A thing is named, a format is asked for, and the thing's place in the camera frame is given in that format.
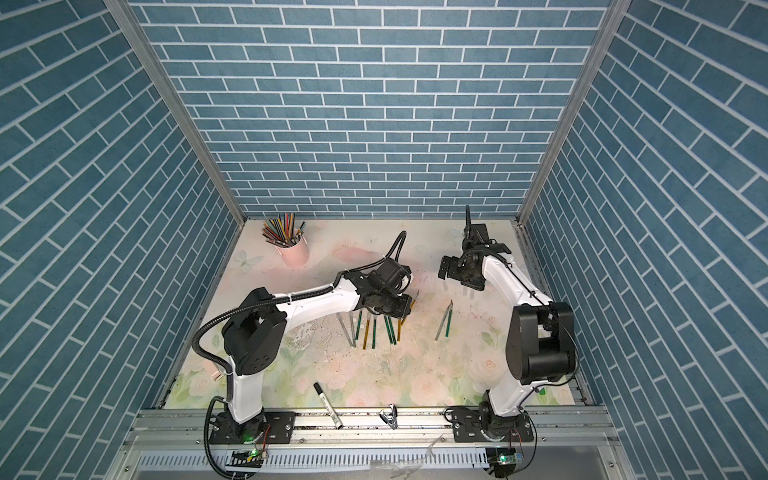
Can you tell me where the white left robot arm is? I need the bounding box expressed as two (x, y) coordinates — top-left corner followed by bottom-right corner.
(222, 258), (412, 424)

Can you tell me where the aluminium corner frame post left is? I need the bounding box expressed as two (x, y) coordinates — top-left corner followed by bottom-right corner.
(104, 0), (247, 228)

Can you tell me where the black marker pen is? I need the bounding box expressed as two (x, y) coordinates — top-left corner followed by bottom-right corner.
(313, 382), (344, 430)

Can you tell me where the aluminium corner frame post right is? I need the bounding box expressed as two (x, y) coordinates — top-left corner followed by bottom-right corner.
(517, 0), (631, 225)

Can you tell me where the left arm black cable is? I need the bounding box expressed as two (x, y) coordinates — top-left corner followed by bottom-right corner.
(190, 230), (415, 480)

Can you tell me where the coloured pencils bundle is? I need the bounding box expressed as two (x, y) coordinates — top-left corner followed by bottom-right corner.
(262, 213), (306, 248)

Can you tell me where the pink metal pencil cup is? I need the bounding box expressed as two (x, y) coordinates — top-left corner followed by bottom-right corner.
(277, 238), (310, 268)

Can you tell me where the aluminium front rail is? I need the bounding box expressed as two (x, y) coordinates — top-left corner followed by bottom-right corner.
(104, 406), (637, 480)

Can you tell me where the gold carving knife long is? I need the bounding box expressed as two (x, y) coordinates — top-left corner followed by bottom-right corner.
(363, 315), (371, 350)

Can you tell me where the aluminium corner frame post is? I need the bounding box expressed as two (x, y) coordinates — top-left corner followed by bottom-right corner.
(517, 0), (631, 225)
(104, 0), (247, 228)

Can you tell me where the black binder clip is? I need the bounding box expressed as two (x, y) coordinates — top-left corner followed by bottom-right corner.
(378, 404), (398, 430)

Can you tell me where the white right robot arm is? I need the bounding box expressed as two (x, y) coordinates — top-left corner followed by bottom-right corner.
(438, 222), (578, 421)

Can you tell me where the silver carving knife capped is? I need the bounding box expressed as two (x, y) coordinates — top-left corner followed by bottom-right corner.
(434, 303), (452, 341)

